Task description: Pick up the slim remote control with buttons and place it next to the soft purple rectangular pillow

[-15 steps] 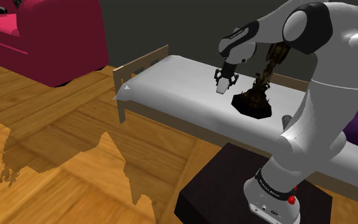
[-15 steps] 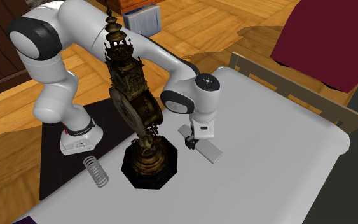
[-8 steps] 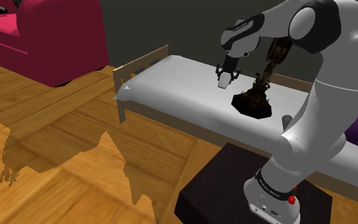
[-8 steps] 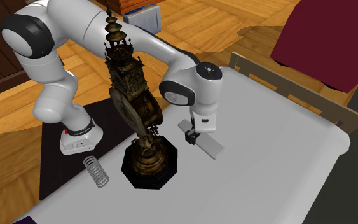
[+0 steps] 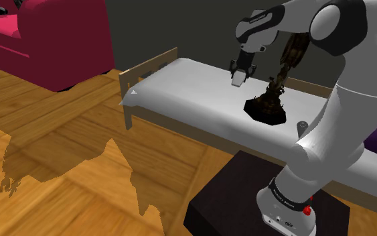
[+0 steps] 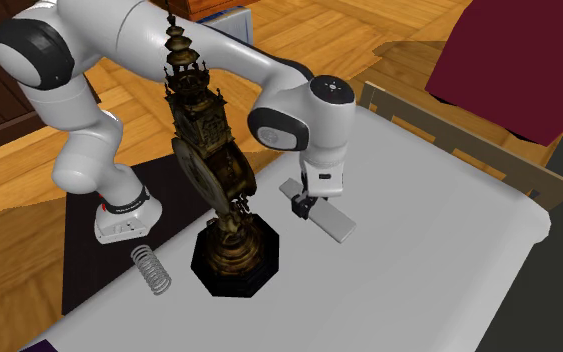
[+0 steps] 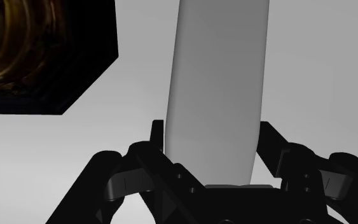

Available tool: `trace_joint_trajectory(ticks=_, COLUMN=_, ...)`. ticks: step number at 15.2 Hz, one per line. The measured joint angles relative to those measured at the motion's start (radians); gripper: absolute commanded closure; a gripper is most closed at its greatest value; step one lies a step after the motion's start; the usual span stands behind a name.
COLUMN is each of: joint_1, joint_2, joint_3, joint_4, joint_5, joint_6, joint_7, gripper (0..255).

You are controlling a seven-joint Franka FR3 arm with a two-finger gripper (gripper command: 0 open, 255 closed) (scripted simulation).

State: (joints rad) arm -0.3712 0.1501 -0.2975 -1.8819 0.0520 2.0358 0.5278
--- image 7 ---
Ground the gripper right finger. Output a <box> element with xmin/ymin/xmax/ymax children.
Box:
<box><xmin>256</xmin><ymin>120</ymin><xmax>358</xmax><ymax>224</ymax></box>

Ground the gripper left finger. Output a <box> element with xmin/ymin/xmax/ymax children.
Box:
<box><xmin>45</xmin><ymin>119</ymin><xmax>207</xmax><ymax>224</ymax></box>

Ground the dark patterned robot stand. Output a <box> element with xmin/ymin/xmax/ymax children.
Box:
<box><xmin>0</xmin><ymin>0</ymin><xmax>120</xmax><ymax>116</ymax></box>

